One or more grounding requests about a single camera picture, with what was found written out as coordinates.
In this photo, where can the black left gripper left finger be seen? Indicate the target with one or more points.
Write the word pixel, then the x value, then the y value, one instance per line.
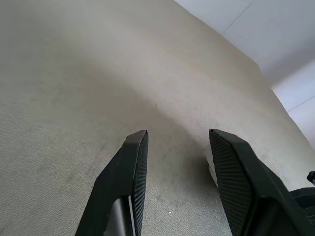
pixel 118 186

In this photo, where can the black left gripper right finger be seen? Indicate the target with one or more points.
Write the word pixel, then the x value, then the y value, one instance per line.
pixel 248 186

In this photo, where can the dark metal fixture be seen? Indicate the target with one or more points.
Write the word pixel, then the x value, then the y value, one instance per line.
pixel 311 177

